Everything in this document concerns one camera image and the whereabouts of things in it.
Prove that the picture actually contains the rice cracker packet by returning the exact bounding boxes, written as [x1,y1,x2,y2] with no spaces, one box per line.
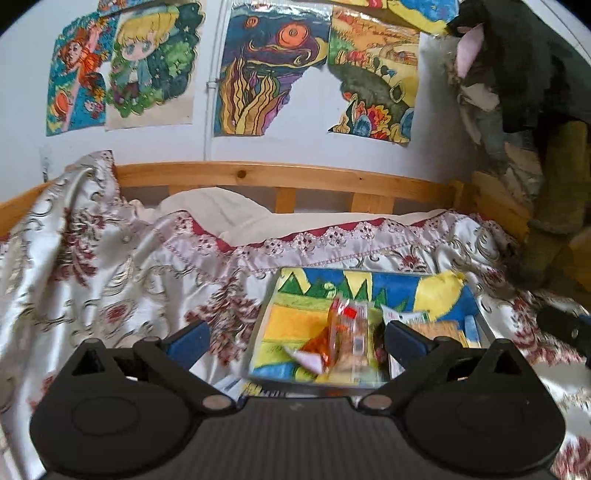
[410,320,469,347]

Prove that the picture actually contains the white red snack packet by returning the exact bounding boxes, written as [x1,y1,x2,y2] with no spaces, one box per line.
[382,305,433,379]

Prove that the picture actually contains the orange chips packet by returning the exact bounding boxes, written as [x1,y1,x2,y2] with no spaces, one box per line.
[298,295,358,373]

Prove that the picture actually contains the blue white snack box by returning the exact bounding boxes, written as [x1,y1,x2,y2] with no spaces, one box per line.
[214,375,247,402]

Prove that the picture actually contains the clear bread packet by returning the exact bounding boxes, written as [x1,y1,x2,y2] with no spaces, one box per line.
[331,301,370,384]

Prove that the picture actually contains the colourful grey tray box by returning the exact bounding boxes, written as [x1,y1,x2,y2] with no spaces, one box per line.
[247,268,488,395]

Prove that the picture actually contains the pink white candy packet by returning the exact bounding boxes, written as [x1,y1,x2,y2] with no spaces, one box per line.
[283,345,325,375]

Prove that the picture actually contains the floral satin bedspread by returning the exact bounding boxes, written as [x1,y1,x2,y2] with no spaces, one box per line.
[1,151,590,479]

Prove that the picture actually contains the hanging dark clothes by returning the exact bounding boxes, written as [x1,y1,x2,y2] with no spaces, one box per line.
[448,1,590,158]

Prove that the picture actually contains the orange girl painting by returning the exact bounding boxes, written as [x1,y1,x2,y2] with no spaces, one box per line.
[46,12,118,136]

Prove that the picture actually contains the anime boy painting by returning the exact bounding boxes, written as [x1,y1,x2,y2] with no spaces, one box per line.
[105,1,205,131]

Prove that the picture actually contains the landscape painting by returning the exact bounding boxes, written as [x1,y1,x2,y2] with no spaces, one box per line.
[328,7,420,144]

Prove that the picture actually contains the swirl sun painting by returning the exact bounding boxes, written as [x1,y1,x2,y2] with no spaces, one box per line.
[213,2,331,137]

